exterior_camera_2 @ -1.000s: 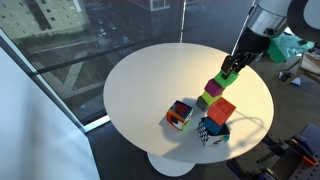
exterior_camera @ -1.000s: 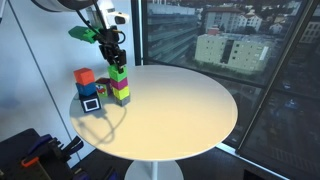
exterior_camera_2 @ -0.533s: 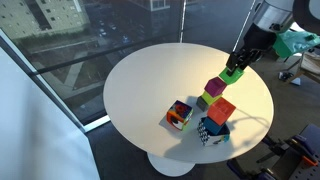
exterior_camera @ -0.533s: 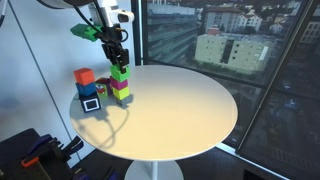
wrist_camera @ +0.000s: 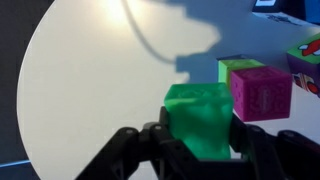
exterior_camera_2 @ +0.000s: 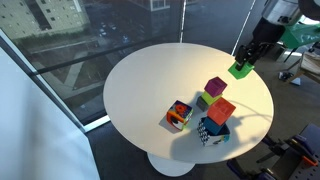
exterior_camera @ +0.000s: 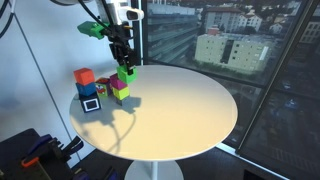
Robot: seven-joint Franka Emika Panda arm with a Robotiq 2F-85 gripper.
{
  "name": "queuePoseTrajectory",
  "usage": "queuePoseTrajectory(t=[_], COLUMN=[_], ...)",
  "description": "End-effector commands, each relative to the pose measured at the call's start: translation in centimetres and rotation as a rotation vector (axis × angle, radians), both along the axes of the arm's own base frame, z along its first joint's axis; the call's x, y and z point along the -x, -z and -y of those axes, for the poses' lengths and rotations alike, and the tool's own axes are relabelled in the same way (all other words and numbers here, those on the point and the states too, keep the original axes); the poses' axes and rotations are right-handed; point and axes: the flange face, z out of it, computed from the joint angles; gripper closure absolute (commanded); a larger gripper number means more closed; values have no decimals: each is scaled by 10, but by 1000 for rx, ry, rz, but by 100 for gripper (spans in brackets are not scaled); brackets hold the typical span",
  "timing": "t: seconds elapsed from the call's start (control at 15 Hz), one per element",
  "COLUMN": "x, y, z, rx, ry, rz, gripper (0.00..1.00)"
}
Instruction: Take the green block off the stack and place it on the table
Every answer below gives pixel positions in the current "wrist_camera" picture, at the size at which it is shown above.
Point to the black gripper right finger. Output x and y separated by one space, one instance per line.
283 156

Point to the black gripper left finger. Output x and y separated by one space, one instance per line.
133 153

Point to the green toy block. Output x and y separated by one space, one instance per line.
200 123

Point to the magenta toy block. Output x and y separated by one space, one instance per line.
261 95

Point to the lime toy block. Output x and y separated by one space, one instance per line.
224 71

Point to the colourful picture cube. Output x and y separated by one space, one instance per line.
306 63

